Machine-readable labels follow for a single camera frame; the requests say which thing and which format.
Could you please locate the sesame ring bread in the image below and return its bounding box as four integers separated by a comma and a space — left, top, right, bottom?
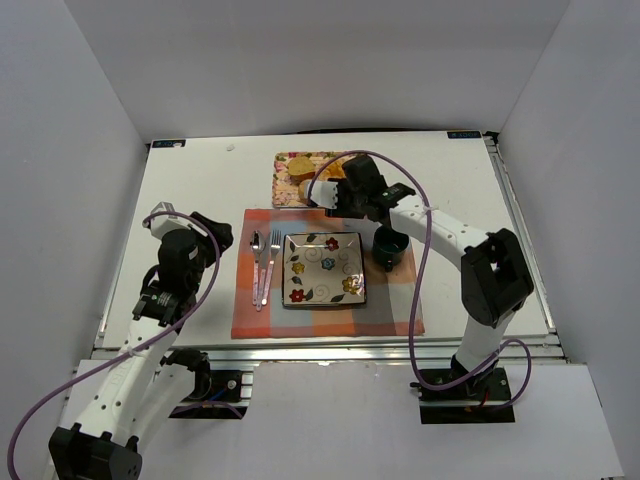
319, 158, 346, 181

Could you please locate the small yellow muffin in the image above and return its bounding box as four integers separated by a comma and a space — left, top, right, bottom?
298, 179, 316, 204

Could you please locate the blue label sticker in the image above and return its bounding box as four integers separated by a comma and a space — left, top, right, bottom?
447, 130, 483, 140
151, 139, 186, 149

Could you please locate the blue label sticker right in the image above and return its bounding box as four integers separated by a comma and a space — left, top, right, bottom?
447, 130, 483, 140

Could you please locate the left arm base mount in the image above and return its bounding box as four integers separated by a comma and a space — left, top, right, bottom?
159, 349, 252, 419

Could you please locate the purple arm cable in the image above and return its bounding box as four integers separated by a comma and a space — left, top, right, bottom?
305, 150, 533, 413
7, 211, 222, 480

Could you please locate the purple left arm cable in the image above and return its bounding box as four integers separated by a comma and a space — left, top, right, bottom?
7, 211, 222, 480

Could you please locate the spoon with floral handle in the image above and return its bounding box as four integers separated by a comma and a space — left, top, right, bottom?
250, 230, 265, 306

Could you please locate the blue label sticker left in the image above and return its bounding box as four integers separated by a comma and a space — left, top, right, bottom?
151, 139, 186, 149

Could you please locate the aluminium table frame rail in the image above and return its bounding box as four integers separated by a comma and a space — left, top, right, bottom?
89, 333, 567, 366

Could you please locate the dark green mug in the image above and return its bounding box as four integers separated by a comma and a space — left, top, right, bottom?
372, 225, 410, 272

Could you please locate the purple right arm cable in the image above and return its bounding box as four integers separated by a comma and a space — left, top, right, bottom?
305, 150, 533, 413

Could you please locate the floral serving tray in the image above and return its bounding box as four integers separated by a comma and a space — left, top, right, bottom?
272, 151, 356, 208

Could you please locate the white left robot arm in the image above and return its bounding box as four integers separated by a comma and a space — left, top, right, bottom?
49, 210, 233, 479

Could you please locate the fork with floral handle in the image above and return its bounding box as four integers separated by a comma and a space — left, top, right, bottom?
260, 229, 282, 307

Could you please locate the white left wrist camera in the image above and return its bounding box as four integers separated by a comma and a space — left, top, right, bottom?
142, 201, 190, 240

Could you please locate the checkered orange placemat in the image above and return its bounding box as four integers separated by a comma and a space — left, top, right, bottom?
231, 209, 416, 340

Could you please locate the square floral plate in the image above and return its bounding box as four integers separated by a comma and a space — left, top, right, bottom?
281, 231, 366, 309

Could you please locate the large yellow muffin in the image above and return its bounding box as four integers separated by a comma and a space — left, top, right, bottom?
287, 156, 316, 182

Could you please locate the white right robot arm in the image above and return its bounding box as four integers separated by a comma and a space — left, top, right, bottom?
305, 150, 534, 390

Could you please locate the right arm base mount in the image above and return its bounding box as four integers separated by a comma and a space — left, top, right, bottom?
410, 367, 515, 425

